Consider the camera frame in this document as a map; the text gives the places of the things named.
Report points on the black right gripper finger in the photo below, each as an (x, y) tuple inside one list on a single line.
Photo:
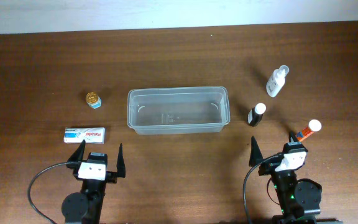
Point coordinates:
[(292, 137), (255, 153)]

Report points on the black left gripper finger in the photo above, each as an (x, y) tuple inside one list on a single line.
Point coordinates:
[(120, 165), (77, 156)]

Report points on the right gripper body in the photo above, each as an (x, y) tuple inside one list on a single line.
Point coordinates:
[(282, 178)]

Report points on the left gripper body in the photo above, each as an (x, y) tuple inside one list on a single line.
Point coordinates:
[(90, 184)]

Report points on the orange tube white cap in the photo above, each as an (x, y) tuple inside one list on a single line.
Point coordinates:
[(313, 126)]

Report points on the black bottle white cap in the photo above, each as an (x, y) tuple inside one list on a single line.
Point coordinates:
[(256, 114)]

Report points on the white lotion bottle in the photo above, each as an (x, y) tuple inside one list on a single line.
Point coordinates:
[(277, 80)]

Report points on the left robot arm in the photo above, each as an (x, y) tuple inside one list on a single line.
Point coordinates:
[(85, 206)]

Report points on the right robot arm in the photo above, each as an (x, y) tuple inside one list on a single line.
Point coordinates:
[(299, 199)]

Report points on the clear plastic container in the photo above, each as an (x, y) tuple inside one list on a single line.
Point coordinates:
[(180, 110)]

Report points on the white Panadol box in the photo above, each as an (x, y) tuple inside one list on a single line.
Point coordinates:
[(89, 135)]

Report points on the gold lid balm jar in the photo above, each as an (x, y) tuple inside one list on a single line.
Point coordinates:
[(93, 100)]

